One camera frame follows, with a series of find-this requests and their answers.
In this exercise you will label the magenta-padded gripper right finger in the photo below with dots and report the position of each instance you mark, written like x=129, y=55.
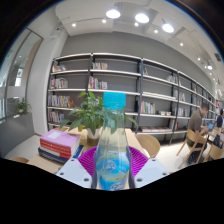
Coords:
x=151, y=170

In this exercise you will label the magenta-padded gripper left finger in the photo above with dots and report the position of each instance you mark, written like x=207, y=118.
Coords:
x=75, y=171

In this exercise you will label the clear bottle with blue cap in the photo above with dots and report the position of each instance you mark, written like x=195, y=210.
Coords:
x=111, y=160

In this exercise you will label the dark blue book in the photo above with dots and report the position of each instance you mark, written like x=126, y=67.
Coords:
x=53, y=157

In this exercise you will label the round-backed wooden chair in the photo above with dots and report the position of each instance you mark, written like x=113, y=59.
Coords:
x=20, y=160
x=148, y=144

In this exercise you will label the red book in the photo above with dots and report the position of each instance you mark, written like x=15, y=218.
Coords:
x=55, y=152
x=56, y=146

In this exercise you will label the pink book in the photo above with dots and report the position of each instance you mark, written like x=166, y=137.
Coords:
x=60, y=137

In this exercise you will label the green potted plant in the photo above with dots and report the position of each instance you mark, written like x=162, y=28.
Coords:
x=88, y=115

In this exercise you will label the person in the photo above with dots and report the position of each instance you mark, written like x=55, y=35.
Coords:
x=196, y=121
x=220, y=120

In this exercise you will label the laptop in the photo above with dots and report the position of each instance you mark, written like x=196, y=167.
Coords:
x=211, y=126

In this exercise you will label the grey bookshelf unit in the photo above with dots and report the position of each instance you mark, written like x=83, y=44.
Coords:
x=156, y=86

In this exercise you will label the small green plant on ledge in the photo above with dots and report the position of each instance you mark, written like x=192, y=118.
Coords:
x=22, y=106

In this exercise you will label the round ceiling lights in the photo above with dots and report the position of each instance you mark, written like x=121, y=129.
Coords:
x=142, y=17

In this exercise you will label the wooden frame chair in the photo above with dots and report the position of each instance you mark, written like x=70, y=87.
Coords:
x=191, y=140
x=215, y=152

